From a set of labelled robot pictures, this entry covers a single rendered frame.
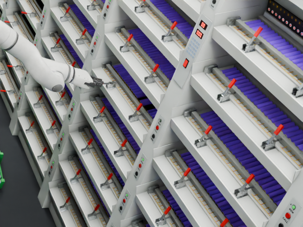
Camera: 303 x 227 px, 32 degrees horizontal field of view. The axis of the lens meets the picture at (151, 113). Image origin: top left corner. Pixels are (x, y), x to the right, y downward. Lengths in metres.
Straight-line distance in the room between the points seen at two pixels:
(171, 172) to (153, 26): 0.63
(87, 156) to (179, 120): 0.79
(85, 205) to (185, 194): 0.83
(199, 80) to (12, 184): 1.66
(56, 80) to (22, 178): 1.21
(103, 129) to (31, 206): 0.81
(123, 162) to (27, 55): 0.64
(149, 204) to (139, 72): 0.57
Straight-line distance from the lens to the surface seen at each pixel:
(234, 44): 1.79
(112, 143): 2.46
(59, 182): 3.04
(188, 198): 1.99
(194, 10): 1.99
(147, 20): 2.29
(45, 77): 2.21
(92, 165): 2.63
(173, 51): 2.07
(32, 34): 3.69
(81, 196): 2.74
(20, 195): 3.19
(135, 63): 2.33
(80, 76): 2.35
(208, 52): 1.93
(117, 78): 2.52
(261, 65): 1.71
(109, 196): 2.48
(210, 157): 1.88
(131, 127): 2.26
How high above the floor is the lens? 2.06
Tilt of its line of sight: 27 degrees down
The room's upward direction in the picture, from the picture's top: 24 degrees clockwise
